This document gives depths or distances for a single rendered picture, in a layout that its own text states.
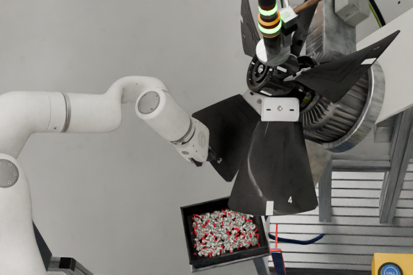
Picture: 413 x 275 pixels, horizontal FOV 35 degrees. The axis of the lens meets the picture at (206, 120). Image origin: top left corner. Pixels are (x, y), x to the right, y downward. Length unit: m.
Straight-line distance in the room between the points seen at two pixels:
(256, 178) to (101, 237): 1.41
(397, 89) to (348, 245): 1.12
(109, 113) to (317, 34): 0.62
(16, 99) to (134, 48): 1.87
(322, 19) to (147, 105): 0.54
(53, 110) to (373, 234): 1.55
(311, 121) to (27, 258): 0.75
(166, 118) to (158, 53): 1.66
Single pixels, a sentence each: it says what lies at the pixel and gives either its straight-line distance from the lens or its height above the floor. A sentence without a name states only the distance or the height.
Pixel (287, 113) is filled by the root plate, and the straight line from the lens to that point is 1.59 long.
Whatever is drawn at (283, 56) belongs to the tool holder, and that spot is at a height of 1.45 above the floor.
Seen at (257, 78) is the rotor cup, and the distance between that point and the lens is 1.60.
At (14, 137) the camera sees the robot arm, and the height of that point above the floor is 1.45.
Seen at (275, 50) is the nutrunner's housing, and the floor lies 1.47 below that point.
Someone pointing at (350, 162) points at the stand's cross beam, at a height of 0.58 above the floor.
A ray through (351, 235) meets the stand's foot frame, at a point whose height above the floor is 0.07.
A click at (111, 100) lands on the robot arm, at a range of 1.49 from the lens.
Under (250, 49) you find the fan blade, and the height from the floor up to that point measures 1.01.
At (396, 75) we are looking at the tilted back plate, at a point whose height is 1.17.
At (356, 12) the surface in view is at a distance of 1.80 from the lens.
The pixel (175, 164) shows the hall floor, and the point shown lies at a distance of 2.89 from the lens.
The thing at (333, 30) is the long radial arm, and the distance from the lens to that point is 1.78.
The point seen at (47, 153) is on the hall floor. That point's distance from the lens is 3.10.
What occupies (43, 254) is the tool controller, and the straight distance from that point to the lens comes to 1.68.
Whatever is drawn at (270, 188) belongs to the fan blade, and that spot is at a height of 1.16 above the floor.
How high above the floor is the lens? 2.59
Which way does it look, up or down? 61 degrees down
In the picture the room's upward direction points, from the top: 19 degrees counter-clockwise
